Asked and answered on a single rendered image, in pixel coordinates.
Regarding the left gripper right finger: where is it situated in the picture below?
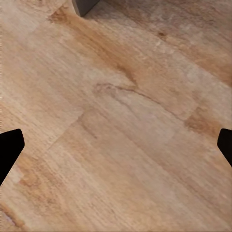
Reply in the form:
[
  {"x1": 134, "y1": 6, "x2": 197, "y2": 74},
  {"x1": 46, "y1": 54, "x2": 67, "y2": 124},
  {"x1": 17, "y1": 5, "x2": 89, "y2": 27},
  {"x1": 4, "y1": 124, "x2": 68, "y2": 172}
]
[{"x1": 217, "y1": 128, "x2": 232, "y2": 166}]

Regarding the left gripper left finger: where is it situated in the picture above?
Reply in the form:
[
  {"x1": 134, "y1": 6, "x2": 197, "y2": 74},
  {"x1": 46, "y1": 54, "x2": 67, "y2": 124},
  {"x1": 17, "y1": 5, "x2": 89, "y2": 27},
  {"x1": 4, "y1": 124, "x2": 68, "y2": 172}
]
[{"x1": 0, "y1": 129, "x2": 25, "y2": 186}]

